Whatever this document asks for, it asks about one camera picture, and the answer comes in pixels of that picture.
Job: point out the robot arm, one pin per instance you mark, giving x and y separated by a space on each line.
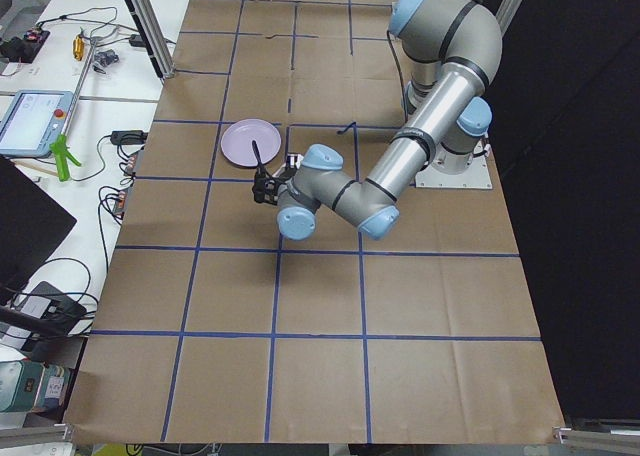
465 37

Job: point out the green plastic clamp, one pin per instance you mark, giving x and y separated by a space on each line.
62 157

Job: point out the long metal rod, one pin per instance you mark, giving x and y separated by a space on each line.
87 65

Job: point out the aluminium frame post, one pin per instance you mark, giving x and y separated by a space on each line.
155 44

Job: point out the black monitor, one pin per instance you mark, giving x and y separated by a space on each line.
33 225

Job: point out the lavender plate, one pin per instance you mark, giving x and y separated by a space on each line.
237 142

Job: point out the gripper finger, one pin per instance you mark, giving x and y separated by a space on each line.
257 153

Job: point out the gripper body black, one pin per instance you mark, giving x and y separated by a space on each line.
263 188

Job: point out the black power adapter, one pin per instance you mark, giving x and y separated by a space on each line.
128 137

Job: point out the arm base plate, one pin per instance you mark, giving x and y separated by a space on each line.
452 171

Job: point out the blue teach pendant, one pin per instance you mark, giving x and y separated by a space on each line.
33 122

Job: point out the yellow tool on table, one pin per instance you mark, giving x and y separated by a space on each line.
78 48

